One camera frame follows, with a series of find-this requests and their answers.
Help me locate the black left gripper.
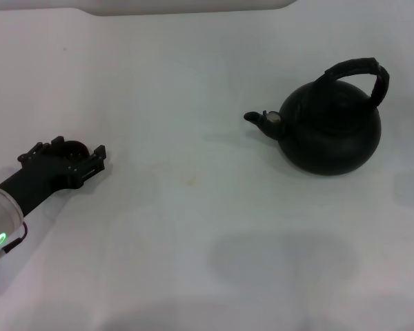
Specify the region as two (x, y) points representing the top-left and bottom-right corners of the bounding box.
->
(0, 136), (108, 217)

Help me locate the small black teacup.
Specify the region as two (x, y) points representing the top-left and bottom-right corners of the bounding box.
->
(60, 140), (91, 163)

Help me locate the black round teapot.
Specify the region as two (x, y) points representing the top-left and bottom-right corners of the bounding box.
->
(243, 57), (390, 176)

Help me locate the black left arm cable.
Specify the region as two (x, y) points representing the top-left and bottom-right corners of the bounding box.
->
(0, 222), (28, 270)

